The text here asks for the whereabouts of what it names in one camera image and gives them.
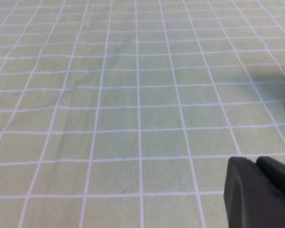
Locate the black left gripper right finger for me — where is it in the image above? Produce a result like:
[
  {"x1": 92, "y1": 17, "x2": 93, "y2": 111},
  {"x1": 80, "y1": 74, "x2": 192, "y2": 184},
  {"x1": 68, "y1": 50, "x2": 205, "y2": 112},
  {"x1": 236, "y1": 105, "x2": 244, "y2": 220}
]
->
[{"x1": 255, "y1": 155, "x2": 285, "y2": 207}]

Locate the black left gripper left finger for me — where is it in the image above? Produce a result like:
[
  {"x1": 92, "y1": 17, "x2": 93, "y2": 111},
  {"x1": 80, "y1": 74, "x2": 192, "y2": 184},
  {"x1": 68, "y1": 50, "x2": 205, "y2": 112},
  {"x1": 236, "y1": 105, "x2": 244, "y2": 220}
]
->
[{"x1": 223, "y1": 156, "x2": 285, "y2": 228}]

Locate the green checked tablecloth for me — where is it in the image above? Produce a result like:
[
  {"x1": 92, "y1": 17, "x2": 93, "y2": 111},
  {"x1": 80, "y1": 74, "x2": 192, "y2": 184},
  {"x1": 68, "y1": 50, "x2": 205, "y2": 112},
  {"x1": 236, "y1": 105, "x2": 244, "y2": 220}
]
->
[{"x1": 0, "y1": 0, "x2": 285, "y2": 228}]

